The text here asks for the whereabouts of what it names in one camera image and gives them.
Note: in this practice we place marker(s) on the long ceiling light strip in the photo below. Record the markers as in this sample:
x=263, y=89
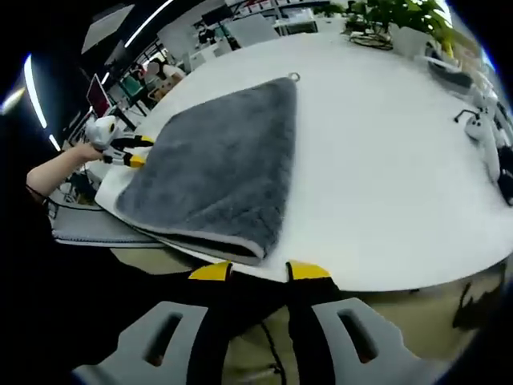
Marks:
x=148, y=22

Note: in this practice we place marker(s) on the person's left hand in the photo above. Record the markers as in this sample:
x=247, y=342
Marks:
x=90, y=152

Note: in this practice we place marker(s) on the grey towel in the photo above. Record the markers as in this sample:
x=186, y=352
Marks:
x=216, y=168

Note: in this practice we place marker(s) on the ceiling air vent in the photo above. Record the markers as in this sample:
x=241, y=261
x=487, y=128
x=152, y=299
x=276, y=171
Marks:
x=106, y=28

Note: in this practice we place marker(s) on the curved ceiling light strip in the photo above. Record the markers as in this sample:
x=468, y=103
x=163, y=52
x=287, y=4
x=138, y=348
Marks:
x=34, y=92

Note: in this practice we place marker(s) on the black and white device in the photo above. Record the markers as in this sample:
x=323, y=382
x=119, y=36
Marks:
x=507, y=176

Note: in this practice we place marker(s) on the black round pot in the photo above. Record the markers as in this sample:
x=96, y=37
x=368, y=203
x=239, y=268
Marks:
x=451, y=72

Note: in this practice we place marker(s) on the red screen panel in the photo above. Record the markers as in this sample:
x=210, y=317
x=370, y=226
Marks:
x=98, y=96

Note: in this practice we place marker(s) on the grey mat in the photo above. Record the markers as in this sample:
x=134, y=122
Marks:
x=92, y=228

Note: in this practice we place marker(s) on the white plant pot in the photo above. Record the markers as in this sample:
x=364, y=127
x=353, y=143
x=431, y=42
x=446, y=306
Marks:
x=410, y=40

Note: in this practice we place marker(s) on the green leafy plant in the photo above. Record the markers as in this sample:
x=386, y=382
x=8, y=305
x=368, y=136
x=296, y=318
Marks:
x=405, y=14

